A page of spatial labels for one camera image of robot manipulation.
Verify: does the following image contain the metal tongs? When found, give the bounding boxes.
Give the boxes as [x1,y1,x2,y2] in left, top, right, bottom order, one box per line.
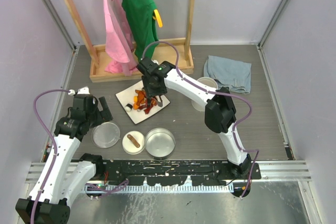
[146,95,163,108]

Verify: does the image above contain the white square plate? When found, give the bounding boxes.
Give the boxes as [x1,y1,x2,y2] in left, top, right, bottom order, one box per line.
[115,81,170,124]

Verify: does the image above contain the tall metal container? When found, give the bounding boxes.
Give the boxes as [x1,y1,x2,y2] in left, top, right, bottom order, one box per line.
[192,77,218,112]

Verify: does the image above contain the blue denim cloth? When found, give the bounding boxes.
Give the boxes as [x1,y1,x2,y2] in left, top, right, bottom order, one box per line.
[203,56,251,94]

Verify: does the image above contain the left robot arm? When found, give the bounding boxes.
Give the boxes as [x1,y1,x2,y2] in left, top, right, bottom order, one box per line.
[15,93,113,223]

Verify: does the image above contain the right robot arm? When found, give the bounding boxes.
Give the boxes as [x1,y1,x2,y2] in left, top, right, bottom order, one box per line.
[132,58,252,179]

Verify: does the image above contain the black white sushi roll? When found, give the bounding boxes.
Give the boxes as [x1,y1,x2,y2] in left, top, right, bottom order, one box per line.
[124,103,133,112]

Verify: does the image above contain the wooden clothes rack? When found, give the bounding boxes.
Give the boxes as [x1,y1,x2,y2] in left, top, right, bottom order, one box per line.
[49,0,198,83]

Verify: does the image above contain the pink shirt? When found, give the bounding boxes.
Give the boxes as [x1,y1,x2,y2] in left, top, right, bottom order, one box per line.
[103,0,137,76]

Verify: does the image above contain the shallow round metal tin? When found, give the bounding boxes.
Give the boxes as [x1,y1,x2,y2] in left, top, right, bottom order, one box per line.
[145,128,176,161]

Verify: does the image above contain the green shirt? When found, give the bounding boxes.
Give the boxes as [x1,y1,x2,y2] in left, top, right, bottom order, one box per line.
[122,0,158,60]

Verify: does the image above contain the white lid with leather strap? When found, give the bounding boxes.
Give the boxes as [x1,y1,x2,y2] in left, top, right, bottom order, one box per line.
[122,131,145,155]

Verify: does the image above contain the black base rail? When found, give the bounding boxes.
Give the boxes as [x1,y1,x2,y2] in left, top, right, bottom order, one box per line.
[90,160,248,186]

